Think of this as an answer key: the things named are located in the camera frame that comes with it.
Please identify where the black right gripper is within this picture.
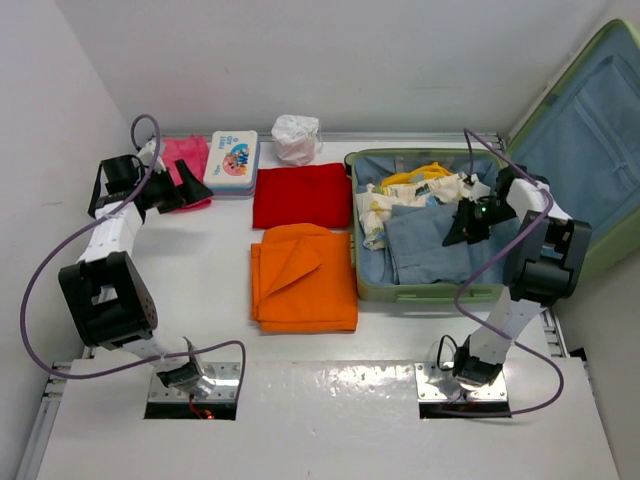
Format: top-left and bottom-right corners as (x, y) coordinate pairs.
(444, 198), (518, 249)

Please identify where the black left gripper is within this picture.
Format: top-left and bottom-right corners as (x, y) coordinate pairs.
(134, 159), (211, 213)

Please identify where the pink towel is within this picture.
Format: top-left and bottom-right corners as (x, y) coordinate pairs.
(161, 135), (209, 186)

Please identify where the white first aid box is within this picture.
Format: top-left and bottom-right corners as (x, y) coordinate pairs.
(203, 130), (260, 198)

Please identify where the blue denim garment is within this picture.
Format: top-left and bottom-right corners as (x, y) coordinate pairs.
(385, 204), (501, 285)

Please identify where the cartoon print white garment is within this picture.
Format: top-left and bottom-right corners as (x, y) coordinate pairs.
(355, 172), (467, 251)

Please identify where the white plastic bag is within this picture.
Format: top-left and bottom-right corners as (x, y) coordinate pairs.
(271, 114), (322, 166)

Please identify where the red cloth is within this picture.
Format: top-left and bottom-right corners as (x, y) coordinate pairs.
(252, 163), (352, 229)

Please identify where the orange cloth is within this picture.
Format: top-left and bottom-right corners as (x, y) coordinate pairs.
(250, 224), (358, 334)

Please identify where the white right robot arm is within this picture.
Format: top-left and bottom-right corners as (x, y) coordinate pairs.
(442, 168), (592, 389)

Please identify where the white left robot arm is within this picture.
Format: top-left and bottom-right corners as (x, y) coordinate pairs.
(58, 155), (215, 399)

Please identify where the green suitcase blue lining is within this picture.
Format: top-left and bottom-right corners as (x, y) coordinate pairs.
(346, 20), (639, 306)

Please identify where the yellow garment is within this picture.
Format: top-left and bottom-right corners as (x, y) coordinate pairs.
(380, 162), (452, 187)

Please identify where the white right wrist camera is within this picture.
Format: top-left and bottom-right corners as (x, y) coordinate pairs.
(461, 174), (491, 202)

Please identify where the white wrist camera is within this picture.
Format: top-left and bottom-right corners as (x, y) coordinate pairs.
(461, 174), (491, 202)
(136, 139), (166, 172)

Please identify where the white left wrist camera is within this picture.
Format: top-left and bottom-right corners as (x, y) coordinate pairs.
(136, 139), (166, 172)

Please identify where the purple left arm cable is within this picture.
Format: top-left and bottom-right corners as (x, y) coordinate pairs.
(19, 114), (246, 406)

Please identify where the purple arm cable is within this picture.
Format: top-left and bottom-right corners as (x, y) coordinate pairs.
(439, 128), (565, 416)
(19, 114), (246, 406)

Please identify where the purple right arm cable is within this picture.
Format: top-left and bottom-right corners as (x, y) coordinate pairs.
(439, 128), (565, 416)

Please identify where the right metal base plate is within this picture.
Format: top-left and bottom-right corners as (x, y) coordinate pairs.
(414, 361), (508, 406)

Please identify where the metal base plate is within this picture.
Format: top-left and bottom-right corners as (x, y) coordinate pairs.
(148, 362), (241, 404)
(414, 361), (508, 406)

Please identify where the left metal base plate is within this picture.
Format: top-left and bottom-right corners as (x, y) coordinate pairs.
(148, 362), (241, 404)

